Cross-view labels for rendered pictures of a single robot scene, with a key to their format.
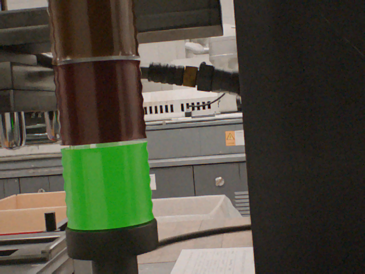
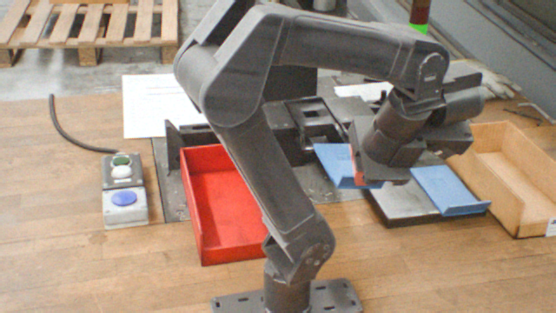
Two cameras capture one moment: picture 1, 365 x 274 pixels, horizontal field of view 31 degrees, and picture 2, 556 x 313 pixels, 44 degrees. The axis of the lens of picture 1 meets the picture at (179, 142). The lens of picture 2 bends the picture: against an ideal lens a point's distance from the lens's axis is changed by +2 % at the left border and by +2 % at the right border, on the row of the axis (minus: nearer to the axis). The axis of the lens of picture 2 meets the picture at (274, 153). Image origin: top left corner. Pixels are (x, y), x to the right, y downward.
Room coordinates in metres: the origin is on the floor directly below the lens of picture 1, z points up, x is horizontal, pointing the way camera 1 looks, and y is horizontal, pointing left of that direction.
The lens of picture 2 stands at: (1.00, 1.18, 1.56)
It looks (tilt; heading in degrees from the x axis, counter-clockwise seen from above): 31 degrees down; 250
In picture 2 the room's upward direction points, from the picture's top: 1 degrees clockwise
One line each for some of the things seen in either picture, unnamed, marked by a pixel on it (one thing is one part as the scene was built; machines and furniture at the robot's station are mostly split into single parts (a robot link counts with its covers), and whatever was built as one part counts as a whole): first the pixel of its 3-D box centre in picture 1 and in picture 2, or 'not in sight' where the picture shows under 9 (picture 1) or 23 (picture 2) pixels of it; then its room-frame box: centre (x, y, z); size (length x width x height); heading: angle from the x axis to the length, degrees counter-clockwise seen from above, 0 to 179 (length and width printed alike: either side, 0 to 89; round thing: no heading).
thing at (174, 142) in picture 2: not in sight; (184, 143); (0.79, 0.13, 0.95); 0.06 x 0.03 x 0.09; 174
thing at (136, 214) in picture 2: not in sight; (126, 214); (0.92, 0.26, 0.90); 0.07 x 0.07 x 0.06; 84
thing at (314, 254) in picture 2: not in sight; (294, 244); (0.74, 0.54, 1.00); 0.09 x 0.06 x 0.06; 97
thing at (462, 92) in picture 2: not in sight; (433, 81); (0.55, 0.51, 1.20); 0.12 x 0.09 x 0.12; 7
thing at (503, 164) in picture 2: not in sight; (512, 176); (0.28, 0.39, 0.93); 0.25 x 0.13 x 0.08; 84
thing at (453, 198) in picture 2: not in sight; (447, 184); (0.40, 0.38, 0.93); 0.15 x 0.07 x 0.03; 84
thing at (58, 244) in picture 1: (58, 256); (303, 104); (0.56, 0.11, 0.98); 0.07 x 0.01 x 0.03; 174
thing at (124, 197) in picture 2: not in sight; (124, 200); (0.92, 0.26, 0.93); 0.04 x 0.04 x 0.02
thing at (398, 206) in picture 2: not in sight; (417, 190); (0.44, 0.35, 0.91); 0.17 x 0.16 x 0.02; 174
